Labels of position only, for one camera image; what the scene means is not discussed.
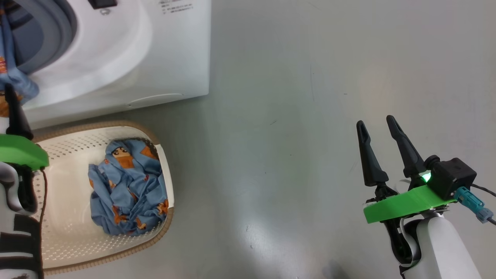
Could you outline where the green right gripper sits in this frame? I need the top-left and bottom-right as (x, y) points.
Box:
(356, 115), (458, 224)

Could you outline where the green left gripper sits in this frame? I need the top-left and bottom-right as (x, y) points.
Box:
(0, 83), (50, 171)

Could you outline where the blue cartoon print garment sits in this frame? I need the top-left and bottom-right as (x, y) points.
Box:
(88, 138), (169, 237)
(0, 8), (39, 117)

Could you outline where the grey rubber door seal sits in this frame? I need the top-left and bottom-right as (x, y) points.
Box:
(0, 0), (78, 76)

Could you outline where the white washing machine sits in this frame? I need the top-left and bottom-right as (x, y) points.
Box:
(0, 0), (212, 128)

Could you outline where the black door latch socket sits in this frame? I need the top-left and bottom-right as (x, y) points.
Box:
(88, 0), (117, 10)

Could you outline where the cream perforated laundry basket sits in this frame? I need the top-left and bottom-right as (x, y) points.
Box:
(23, 120), (175, 275)

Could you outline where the round drain filter cover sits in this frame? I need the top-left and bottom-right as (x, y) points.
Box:
(128, 93), (184, 107)

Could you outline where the printed text notice label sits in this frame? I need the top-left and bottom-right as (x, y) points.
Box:
(159, 0), (193, 15)

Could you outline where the teal right camera cable plug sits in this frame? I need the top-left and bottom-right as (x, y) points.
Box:
(454, 187), (494, 223)

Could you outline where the thin black right camera cable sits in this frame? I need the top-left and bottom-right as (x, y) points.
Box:
(471, 183), (496, 226)

